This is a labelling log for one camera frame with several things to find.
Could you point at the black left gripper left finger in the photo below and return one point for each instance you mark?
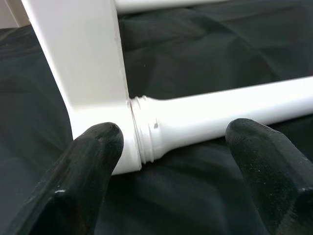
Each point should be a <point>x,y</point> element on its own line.
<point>68,183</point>

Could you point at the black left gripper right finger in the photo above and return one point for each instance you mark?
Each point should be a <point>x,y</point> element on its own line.
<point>274,176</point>

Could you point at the white tapered table leg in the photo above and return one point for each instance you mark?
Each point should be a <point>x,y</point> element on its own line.
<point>159,5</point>
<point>220,110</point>

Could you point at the white plastic table top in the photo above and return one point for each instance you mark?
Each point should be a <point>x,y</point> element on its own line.
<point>80,61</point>

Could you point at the black table cloth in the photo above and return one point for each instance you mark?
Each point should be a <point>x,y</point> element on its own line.
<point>195,49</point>

